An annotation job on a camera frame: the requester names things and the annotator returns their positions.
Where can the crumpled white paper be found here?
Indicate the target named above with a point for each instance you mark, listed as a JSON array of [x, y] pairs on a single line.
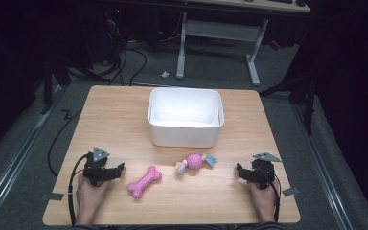
[[165, 74]]

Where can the metal floor rail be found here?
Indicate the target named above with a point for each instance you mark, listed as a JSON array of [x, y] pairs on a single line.
[[12, 166], [324, 166]]

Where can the white plastic bin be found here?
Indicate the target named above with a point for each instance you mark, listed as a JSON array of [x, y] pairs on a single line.
[[185, 118]]

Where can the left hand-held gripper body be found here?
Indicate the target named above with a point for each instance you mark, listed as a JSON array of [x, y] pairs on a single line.
[[96, 167]]

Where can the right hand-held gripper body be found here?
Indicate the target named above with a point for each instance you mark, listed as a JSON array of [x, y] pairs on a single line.
[[262, 172]]

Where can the grey tape piece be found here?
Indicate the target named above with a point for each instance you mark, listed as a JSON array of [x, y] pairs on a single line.
[[291, 191], [53, 196]]

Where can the black stand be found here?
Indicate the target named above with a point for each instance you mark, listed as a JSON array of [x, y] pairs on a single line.
[[49, 83], [300, 89]]

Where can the pink bone toy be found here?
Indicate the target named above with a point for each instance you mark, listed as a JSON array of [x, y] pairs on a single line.
[[144, 182]]

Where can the white-framed desk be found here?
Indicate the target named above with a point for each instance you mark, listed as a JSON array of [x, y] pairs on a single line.
[[220, 30]]

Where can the person's right hand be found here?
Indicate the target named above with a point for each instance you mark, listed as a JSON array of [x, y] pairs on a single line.
[[263, 201]]

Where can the person's left hand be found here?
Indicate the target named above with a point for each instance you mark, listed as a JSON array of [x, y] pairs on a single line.
[[88, 196]]

